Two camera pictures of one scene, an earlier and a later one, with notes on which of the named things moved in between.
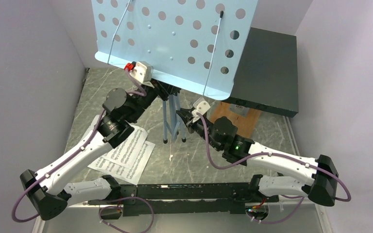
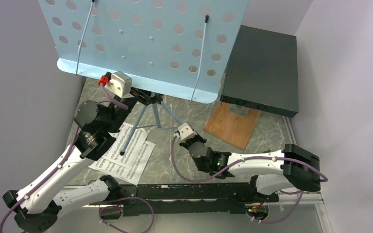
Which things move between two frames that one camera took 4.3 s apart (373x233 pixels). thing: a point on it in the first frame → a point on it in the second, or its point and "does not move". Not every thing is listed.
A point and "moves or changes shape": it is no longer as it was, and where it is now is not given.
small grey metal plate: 241,110 does not move
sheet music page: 123,154 does not move
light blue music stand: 196,46 moves or changes shape
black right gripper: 188,117 → 198,136
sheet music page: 132,174 does not move
